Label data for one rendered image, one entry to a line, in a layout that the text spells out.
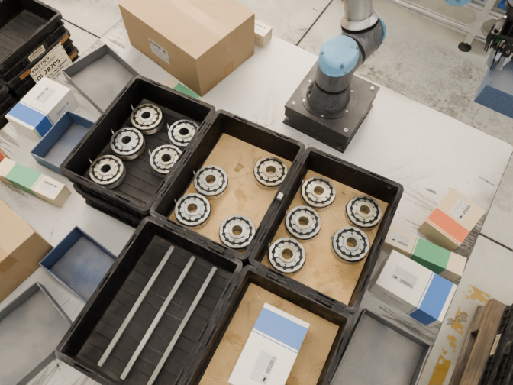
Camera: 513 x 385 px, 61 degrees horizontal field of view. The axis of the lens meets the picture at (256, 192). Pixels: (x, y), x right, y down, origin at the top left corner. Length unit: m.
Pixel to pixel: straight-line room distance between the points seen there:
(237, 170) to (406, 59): 1.82
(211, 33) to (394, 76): 1.48
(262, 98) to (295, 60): 0.23
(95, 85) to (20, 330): 0.90
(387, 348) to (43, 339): 0.98
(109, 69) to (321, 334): 1.26
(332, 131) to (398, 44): 1.59
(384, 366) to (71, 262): 0.97
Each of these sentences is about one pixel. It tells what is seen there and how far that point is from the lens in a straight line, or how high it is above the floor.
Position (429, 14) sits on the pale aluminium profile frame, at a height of 0.14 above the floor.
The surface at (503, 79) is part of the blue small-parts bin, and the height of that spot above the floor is 1.07.
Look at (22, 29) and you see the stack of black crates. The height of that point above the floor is 0.49.
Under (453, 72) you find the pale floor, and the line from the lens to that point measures 2.98.
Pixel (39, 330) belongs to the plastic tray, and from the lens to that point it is 1.44.
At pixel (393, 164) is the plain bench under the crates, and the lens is 1.59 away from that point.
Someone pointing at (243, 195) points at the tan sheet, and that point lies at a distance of 1.31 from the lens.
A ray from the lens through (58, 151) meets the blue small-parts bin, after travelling 1.67.
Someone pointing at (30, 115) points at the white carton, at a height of 0.79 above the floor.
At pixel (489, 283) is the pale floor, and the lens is 2.36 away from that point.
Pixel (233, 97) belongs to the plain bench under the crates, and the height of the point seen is 0.70.
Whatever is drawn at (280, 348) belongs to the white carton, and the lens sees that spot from 1.09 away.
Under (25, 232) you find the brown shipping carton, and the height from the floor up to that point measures 0.86.
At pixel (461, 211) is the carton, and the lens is 1.50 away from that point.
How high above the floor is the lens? 2.00
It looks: 63 degrees down
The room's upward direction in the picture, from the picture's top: 2 degrees clockwise
